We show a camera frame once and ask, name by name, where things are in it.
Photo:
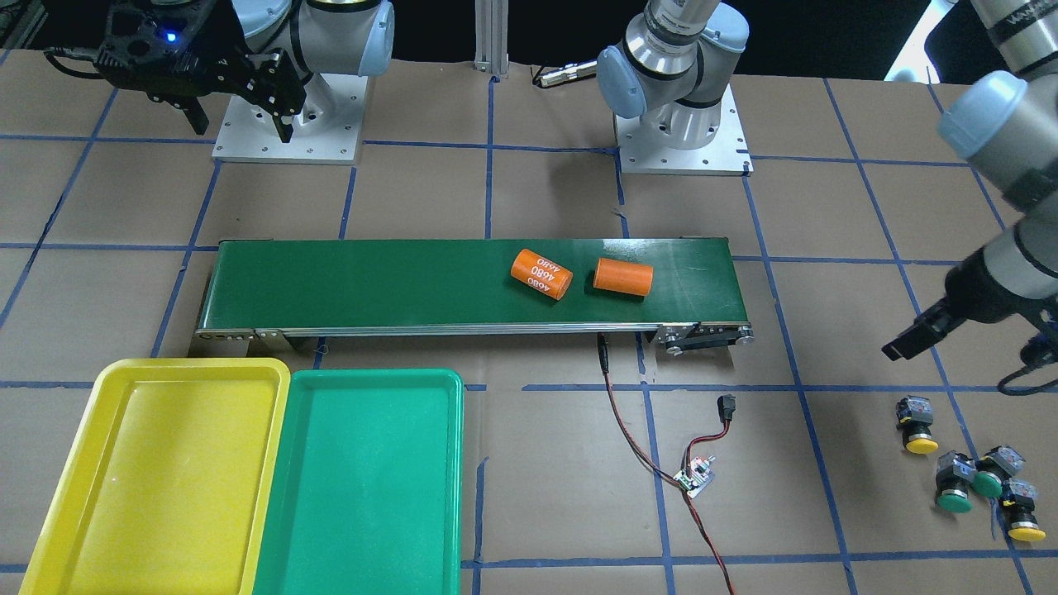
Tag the green conveyor belt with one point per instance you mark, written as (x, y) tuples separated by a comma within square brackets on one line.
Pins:
[(278, 290)]

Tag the orange cylinder with white text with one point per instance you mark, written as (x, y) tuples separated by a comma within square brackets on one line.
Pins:
[(541, 274)]

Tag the green push button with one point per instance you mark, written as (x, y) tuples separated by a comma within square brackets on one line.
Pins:
[(995, 468), (955, 473)]

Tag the aluminium frame post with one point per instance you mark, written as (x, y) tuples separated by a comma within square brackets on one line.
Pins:
[(491, 21)]

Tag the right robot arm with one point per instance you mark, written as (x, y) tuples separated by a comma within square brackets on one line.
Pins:
[(335, 37)]

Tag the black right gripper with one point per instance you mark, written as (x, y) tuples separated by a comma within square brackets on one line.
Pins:
[(232, 51)]

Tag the yellow plastic tray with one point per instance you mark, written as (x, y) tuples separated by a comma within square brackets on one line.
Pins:
[(166, 486)]

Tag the green plastic tray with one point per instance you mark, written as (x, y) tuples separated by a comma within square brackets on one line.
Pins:
[(366, 491)]

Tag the plain orange cylinder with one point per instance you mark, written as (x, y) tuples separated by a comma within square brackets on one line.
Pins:
[(626, 277)]

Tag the small controller circuit board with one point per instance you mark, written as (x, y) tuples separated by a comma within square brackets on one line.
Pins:
[(695, 476)]

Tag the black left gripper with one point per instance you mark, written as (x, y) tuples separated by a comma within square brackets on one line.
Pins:
[(952, 313)]

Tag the yellow push button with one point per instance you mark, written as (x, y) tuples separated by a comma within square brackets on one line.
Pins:
[(914, 418), (1017, 504)]

